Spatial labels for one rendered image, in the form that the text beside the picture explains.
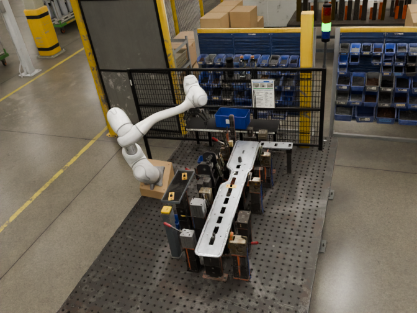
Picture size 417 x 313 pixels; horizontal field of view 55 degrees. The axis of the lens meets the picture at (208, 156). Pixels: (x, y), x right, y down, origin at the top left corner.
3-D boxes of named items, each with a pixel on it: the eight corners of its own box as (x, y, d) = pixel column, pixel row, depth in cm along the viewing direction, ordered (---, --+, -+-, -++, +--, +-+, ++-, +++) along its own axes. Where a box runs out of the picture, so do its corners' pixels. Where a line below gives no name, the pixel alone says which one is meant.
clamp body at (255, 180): (263, 216, 323) (261, 182, 304) (248, 215, 327) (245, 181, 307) (264, 208, 331) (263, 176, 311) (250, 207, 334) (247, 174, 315)
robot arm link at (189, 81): (183, 95, 290) (188, 102, 280) (179, 75, 282) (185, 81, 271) (197, 91, 293) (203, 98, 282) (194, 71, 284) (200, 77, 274)
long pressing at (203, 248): (224, 259, 254) (224, 258, 253) (191, 254, 261) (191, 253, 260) (260, 141, 361) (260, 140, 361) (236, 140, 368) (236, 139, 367)
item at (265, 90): (275, 108, 376) (275, 78, 359) (252, 108, 383) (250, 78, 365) (275, 108, 378) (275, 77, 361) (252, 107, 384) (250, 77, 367)
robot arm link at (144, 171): (149, 187, 349) (136, 185, 329) (139, 172, 355) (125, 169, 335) (163, 176, 346) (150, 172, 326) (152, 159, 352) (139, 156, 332)
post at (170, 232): (180, 259, 296) (169, 215, 272) (170, 258, 298) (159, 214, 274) (183, 251, 302) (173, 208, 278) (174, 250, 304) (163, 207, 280)
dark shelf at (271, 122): (277, 134, 366) (277, 131, 365) (184, 130, 392) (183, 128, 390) (280, 122, 383) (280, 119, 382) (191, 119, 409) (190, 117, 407)
